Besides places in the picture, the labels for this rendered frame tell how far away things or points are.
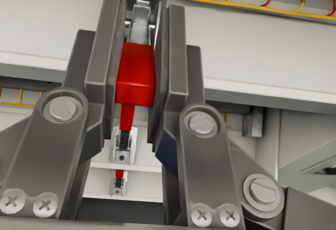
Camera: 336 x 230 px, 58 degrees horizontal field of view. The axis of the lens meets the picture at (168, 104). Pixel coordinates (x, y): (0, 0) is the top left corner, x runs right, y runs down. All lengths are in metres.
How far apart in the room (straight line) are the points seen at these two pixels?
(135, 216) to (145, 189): 0.11
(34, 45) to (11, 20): 0.02
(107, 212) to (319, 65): 0.51
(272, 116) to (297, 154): 0.06
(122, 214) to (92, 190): 0.12
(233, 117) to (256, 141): 0.04
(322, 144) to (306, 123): 0.03
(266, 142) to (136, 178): 0.26
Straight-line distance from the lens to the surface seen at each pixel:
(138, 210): 0.63
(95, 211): 0.63
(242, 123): 0.38
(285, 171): 0.35
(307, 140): 0.30
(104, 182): 0.53
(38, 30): 0.18
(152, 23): 0.16
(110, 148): 0.35
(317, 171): 0.35
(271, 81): 0.19
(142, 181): 0.53
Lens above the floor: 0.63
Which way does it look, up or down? 61 degrees down
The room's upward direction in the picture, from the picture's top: 21 degrees clockwise
